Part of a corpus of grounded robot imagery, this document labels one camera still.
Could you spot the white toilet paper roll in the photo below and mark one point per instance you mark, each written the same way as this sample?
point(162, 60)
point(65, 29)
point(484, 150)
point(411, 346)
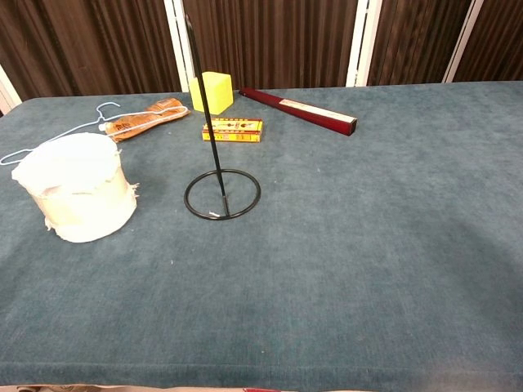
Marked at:
point(81, 192)

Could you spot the yellow red small carton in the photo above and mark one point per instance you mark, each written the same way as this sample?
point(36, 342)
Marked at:
point(237, 130)

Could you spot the long dark red box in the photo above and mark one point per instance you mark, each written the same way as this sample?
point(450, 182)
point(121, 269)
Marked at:
point(286, 102)

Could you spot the yellow sponge block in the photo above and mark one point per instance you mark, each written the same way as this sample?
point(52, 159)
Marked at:
point(218, 94)

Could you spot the brown spouted refill pouch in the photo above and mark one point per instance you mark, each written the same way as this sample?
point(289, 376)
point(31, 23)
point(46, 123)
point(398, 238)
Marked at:
point(163, 104)

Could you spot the brown divider panel white frame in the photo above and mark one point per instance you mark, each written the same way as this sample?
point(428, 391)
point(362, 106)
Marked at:
point(494, 41)
point(417, 41)
point(90, 45)
point(269, 41)

